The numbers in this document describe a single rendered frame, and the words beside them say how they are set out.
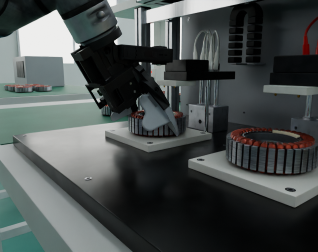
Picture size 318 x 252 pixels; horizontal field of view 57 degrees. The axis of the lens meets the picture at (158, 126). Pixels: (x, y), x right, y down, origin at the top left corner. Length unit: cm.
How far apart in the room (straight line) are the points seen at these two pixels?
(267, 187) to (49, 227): 23
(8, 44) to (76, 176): 469
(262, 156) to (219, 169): 5
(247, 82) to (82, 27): 42
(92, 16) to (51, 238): 30
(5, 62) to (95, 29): 457
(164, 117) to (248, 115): 29
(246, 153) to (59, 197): 23
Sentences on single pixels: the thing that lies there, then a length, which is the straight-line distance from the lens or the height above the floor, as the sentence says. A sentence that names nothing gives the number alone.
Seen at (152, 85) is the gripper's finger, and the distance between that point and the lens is 48.
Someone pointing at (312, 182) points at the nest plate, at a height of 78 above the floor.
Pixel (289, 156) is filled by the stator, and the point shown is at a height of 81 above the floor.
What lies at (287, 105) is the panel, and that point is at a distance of 67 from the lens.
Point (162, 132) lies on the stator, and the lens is 51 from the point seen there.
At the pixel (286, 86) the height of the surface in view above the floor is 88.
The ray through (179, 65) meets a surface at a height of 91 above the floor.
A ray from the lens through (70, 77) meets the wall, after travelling 528.
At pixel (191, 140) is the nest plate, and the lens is 53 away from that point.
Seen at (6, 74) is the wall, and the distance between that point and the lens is 501.
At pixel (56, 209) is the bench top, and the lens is 36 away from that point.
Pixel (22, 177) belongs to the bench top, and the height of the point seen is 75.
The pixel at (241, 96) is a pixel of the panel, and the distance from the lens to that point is 73.
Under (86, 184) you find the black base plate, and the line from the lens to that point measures 36.
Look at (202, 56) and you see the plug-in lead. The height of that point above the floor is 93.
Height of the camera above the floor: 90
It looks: 11 degrees down
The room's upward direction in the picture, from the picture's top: straight up
